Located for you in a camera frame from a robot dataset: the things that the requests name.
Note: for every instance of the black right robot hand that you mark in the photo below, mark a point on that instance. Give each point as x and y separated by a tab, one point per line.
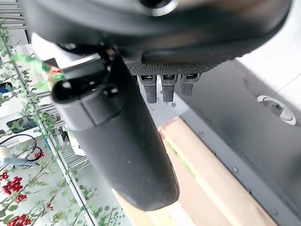
131	146

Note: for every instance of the light wooden board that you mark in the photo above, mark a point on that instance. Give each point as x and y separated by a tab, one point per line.
211	179

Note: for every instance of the green artificial vine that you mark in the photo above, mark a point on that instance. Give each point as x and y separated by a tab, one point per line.
35	179

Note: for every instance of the black flat tray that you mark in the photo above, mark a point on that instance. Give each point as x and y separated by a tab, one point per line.
21	124

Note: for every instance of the grey metal panel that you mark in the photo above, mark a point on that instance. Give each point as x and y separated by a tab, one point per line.
247	131

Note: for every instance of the bright green leaf sprig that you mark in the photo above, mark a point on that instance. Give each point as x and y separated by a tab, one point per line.
35	62

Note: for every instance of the blue and black object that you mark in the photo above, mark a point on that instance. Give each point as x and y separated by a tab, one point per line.
3	88

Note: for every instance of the white round fitting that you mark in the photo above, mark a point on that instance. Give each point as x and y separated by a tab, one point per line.
278	110

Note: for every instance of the silver metal frame bar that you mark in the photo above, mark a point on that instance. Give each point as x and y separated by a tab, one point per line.
58	160

